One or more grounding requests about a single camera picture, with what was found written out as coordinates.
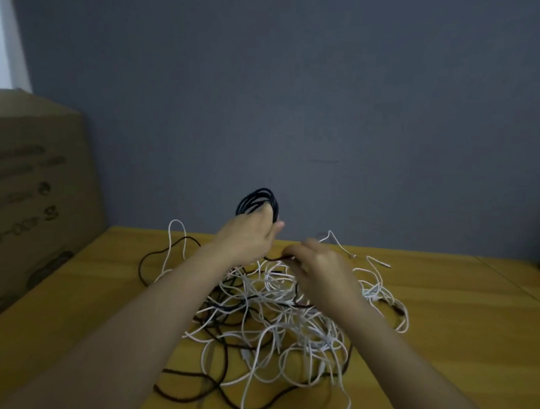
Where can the person's right hand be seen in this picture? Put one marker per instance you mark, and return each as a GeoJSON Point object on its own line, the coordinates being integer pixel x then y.
{"type": "Point", "coordinates": [325, 274]}

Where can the person's left hand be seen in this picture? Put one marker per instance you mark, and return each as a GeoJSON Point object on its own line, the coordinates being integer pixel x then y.
{"type": "Point", "coordinates": [245, 235]}

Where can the person's right forearm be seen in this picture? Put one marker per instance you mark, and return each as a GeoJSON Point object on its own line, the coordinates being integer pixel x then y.
{"type": "Point", "coordinates": [424, 376]}

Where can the person's left forearm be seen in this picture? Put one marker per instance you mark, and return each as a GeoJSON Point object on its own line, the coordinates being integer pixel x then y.
{"type": "Point", "coordinates": [115, 348]}

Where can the plain brown cardboard box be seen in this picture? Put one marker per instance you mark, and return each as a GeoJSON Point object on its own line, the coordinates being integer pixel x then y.
{"type": "Point", "coordinates": [28, 205]}

